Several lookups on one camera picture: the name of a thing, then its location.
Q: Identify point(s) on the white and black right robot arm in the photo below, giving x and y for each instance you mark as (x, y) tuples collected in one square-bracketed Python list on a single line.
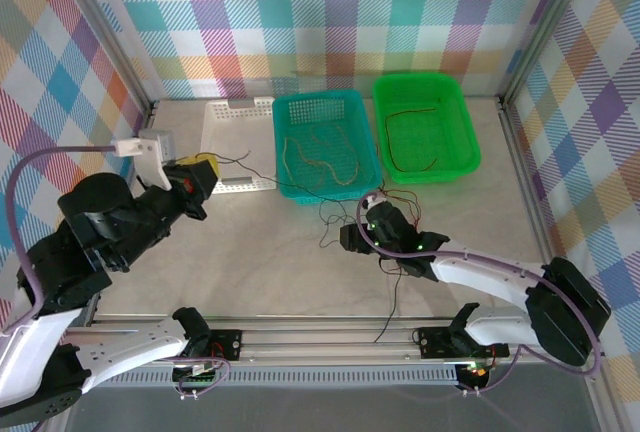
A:
[(500, 272)]

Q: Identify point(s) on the green circuit board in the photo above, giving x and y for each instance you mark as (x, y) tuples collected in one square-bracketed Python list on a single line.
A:
[(475, 371), (200, 374)]

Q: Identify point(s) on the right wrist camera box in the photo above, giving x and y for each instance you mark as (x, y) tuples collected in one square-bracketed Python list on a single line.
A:
[(375, 199)]

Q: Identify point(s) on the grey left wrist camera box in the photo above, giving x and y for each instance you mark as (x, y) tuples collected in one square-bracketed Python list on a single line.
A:
[(155, 144)]

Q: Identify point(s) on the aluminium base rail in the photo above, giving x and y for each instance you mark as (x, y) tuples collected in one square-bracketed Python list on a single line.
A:
[(325, 339)]

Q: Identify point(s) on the aluminium frame post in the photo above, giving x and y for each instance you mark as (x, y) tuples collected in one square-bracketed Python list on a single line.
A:
[(545, 27), (102, 27)]

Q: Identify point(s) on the teal plastic basket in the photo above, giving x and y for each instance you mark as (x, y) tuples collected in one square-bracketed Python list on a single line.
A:
[(325, 102)]

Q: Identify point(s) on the aluminium side rail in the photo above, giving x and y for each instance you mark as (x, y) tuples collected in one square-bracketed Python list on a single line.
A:
[(531, 202)]

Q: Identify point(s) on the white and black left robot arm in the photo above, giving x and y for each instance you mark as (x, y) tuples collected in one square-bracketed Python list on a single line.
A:
[(125, 352)]

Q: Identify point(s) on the green plastic basket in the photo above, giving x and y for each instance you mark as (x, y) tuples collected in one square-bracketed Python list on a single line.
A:
[(425, 87)]

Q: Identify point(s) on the white perforated plastic basket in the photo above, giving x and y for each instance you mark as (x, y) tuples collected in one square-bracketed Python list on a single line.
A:
[(235, 122)]

